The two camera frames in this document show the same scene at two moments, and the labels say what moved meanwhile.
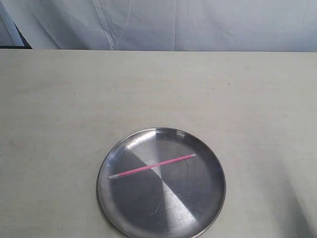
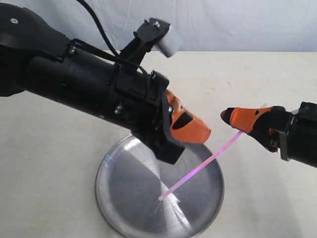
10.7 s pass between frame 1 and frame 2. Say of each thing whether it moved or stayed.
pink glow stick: moved
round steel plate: stayed
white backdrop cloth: stayed
